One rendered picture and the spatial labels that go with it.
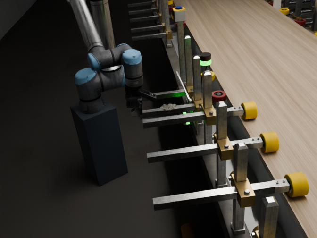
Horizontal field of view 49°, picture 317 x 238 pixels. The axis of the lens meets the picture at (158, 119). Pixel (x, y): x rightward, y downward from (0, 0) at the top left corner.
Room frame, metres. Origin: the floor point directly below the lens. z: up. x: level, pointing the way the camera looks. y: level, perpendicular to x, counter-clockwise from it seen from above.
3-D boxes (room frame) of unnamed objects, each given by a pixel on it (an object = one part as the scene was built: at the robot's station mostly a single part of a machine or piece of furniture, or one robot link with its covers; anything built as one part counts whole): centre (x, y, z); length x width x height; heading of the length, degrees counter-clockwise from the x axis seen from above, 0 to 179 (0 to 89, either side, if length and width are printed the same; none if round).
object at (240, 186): (0.88, -0.26, 0.94); 0.14 x 0.06 x 0.05; 3
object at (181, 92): (1.85, -0.12, 0.80); 0.44 x 0.03 x 0.04; 93
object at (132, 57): (1.59, 0.10, 1.13); 0.10 x 0.09 x 0.12; 17
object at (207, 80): (1.40, -0.23, 0.91); 0.04 x 0.04 x 0.48; 3
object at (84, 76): (2.16, 0.44, 0.79); 0.17 x 0.15 x 0.18; 107
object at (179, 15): (2.16, -0.20, 1.18); 0.07 x 0.07 x 0.08; 3
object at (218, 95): (1.61, -0.33, 0.85); 0.08 x 0.08 x 0.11
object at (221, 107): (1.15, -0.25, 0.89); 0.04 x 0.04 x 0.48; 3
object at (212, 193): (0.86, -0.20, 0.95); 0.50 x 0.04 x 0.04; 93
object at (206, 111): (1.38, -0.24, 0.94); 0.14 x 0.06 x 0.05; 3
